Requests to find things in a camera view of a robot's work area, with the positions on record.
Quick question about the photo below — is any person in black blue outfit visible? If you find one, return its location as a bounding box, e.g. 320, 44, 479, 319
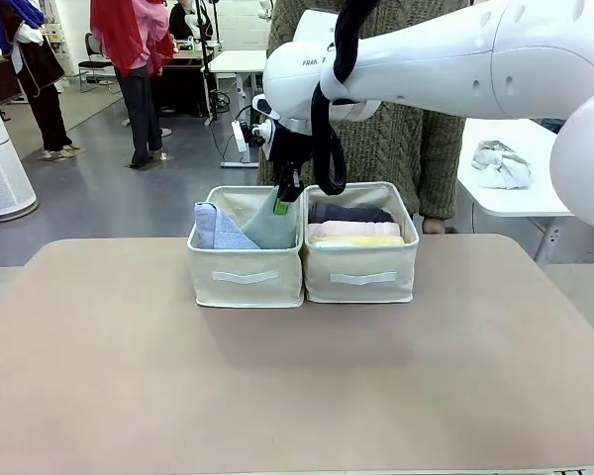
0, 0, 84, 159

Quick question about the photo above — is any black office chair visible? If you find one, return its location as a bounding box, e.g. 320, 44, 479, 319
76, 32, 124, 95

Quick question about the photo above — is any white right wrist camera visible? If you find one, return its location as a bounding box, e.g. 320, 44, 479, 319
231, 118, 278, 155

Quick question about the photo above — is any pink towel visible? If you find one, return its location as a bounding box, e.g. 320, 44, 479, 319
307, 220, 402, 238

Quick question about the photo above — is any white background desk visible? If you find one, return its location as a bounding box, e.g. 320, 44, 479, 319
207, 48, 269, 170

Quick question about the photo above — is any dark grey towel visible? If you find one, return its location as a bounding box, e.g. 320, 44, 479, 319
307, 203, 395, 225

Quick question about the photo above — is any black sleeved cable bundle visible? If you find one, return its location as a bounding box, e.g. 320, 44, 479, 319
310, 0, 381, 197

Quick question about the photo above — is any grey-green triangle towel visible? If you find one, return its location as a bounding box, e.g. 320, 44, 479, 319
239, 186, 299, 250

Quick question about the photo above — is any crumpled light grey cloth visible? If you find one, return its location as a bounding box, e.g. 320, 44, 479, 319
469, 139, 534, 191

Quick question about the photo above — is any cream fabric storage bin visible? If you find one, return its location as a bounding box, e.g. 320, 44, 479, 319
302, 181, 421, 305
186, 185, 306, 309

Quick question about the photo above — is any white cylindrical air purifier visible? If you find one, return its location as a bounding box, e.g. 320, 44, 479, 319
0, 82, 39, 218

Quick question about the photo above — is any blue triangle towel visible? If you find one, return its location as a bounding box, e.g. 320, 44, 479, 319
193, 201, 262, 250

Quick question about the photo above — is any yellow towel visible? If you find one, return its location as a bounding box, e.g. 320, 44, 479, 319
308, 234, 407, 247

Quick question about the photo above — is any person in olive sweater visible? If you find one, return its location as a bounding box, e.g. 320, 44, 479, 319
256, 0, 470, 223

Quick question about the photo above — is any person in red top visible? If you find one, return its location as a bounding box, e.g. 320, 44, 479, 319
89, 0, 178, 168

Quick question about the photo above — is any white side table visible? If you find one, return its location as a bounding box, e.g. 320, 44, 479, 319
454, 117, 575, 271

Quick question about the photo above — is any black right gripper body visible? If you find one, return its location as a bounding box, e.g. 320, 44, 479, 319
265, 123, 314, 175

